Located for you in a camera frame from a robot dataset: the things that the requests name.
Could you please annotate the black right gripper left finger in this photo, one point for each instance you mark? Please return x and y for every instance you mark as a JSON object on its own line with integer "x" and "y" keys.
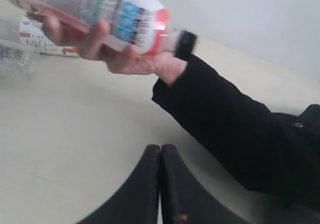
{"x": 137, "y": 200}

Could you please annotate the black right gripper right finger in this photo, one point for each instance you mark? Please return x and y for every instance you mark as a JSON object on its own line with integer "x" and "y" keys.
{"x": 183, "y": 198}

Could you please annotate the bottle red label black cap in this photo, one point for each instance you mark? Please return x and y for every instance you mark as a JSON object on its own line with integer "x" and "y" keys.
{"x": 146, "y": 24}

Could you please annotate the clear bottle white barcode label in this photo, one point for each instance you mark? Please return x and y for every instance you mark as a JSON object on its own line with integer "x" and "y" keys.
{"x": 18, "y": 61}

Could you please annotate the black sleeved human forearm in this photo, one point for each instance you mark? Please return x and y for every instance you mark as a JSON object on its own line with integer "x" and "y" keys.
{"x": 268, "y": 152}

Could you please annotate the clear bottle floral orange label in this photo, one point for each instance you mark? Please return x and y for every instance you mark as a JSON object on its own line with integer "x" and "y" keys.
{"x": 30, "y": 34}

